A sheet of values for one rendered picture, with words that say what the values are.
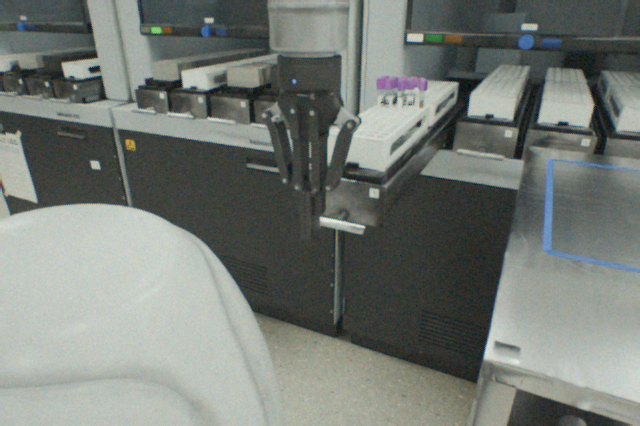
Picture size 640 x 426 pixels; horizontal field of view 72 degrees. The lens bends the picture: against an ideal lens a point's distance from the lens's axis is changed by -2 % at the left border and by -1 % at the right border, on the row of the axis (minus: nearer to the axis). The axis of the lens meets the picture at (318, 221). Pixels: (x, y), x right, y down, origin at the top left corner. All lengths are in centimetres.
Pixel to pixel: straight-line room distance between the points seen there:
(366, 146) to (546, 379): 45
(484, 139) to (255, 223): 74
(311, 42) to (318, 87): 5
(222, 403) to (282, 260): 128
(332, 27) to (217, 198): 106
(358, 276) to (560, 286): 93
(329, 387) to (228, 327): 127
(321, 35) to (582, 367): 38
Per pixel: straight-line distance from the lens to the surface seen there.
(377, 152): 70
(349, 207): 71
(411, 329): 139
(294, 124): 55
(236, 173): 141
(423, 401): 144
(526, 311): 42
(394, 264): 128
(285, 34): 51
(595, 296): 47
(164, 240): 19
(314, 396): 142
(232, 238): 153
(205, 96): 140
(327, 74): 52
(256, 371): 20
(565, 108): 111
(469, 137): 110
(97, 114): 177
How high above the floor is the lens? 105
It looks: 26 degrees down
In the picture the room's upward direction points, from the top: straight up
